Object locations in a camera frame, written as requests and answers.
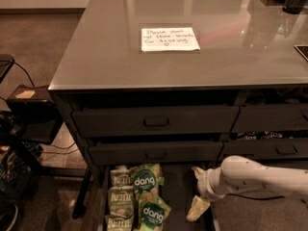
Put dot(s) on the open bottom left drawer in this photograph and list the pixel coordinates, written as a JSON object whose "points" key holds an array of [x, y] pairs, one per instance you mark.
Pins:
{"points": [[177, 192]]}

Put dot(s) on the green dang chip bag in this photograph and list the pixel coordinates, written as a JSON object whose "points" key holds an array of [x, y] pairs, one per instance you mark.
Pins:
{"points": [[146, 177], [153, 212]]}

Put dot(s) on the middle right drawer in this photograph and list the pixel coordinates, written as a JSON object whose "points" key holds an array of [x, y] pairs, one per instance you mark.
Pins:
{"points": [[267, 149]]}

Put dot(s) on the white handwritten paper note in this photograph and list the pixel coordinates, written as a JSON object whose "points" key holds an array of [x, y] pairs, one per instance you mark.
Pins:
{"points": [[168, 39]]}

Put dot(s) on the dark cabinet with glass top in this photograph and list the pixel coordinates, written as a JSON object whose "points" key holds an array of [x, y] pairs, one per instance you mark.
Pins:
{"points": [[249, 55]]}

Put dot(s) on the front kettle chip bag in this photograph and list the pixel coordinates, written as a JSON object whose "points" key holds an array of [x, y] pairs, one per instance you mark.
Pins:
{"points": [[115, 223]]}

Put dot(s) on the middle left drawer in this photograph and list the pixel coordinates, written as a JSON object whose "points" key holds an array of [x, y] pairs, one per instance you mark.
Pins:
{"points": [[154, 152]]}

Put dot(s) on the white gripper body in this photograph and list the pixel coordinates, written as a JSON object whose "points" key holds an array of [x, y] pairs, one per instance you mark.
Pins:
{"points": [[207, 183]]}

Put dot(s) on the black box with label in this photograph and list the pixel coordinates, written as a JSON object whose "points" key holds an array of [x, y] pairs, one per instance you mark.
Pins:
{"points": [[38, 112]]}

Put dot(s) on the kettle chip bag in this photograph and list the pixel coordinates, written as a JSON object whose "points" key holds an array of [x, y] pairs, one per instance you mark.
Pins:
{"points": [[120, 176], [115, 223], [121, 201]]}

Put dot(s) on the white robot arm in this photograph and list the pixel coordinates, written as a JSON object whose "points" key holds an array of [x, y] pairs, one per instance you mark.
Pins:
{"points": [[237, 174]]}

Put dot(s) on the dark snack bags in drawer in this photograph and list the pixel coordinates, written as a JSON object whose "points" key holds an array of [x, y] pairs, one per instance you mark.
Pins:
{"points": [[270, 135]]}

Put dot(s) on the middle kettle chip bag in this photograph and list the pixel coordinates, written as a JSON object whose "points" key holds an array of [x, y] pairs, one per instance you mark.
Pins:
{"points": [[121, 201]]}

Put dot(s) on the rear kettle chip bag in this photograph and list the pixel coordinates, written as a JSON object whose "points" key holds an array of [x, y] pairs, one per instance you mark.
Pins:
{"points": [[120, 176]]}

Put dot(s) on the top left drawer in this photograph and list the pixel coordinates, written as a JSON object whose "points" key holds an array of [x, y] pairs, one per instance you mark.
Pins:
{"points": [[147, 121]]}

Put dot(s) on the top right drawer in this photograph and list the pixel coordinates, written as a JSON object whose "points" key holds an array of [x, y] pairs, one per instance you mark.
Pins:
{"points": [[273, 117]]}

